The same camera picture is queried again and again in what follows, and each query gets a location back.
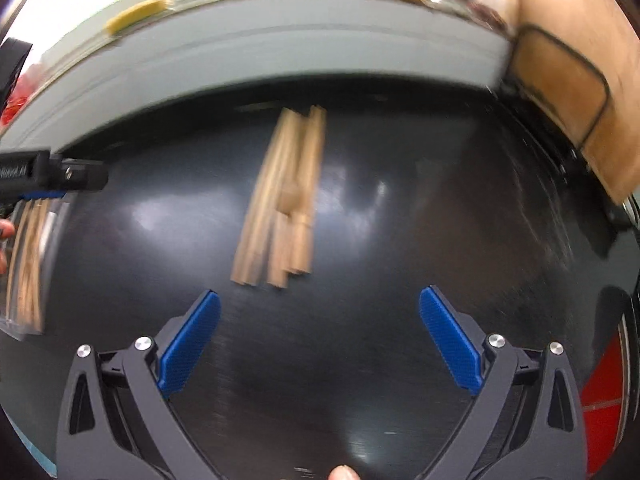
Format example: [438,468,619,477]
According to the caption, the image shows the person's left hand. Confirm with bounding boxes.
[0,219,16,274]

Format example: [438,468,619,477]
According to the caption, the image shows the person's right hand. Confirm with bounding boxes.
[328,465,360,480]

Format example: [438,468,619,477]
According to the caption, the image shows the clear plastic utensil tray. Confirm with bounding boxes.
[1,195,75,340]

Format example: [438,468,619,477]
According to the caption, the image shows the red object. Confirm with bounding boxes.
[580,326,629,479]

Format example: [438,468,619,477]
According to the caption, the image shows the yellow sponge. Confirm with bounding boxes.
[103,0,172,36]

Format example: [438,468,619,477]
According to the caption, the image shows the wooden chopstick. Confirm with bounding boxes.
[231,108,300,286]
[290,106,326,274]
[267,211,291,289]

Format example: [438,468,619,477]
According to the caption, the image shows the tan plastic spoon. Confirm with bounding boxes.
[277,180,304,216]

